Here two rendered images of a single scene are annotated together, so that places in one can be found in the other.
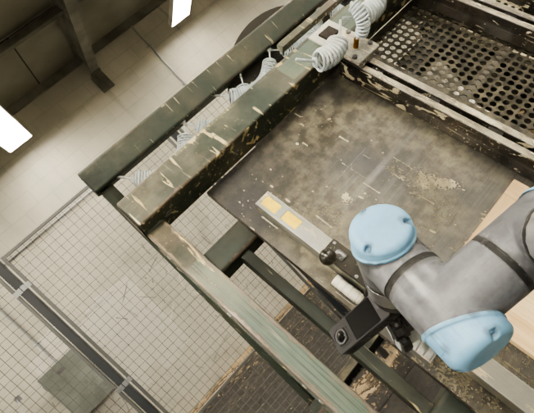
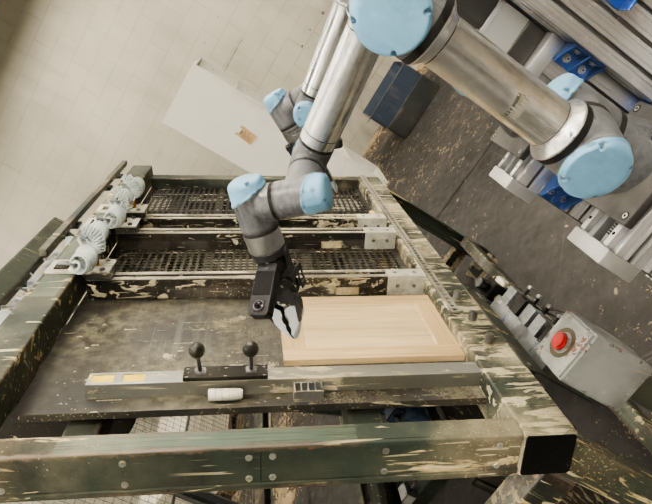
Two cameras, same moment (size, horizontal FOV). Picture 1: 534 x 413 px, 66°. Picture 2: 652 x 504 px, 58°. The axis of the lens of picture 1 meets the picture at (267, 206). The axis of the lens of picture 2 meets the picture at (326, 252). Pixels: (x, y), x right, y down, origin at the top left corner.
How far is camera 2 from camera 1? 0.91 m
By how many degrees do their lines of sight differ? 57
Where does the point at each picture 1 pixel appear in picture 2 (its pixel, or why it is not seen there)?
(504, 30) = (201, 241)
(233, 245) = not seen: hidden behind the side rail
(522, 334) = (357, 353)
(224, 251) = not seen: hidden behind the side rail
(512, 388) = (377, 370)
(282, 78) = (41, 298)
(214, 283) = (95, 444)
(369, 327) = (271, 280)
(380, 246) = (252, 179)
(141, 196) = not seen: outside the picture
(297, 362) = (231, 439)
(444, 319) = (302, 181)
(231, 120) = (8, 336)
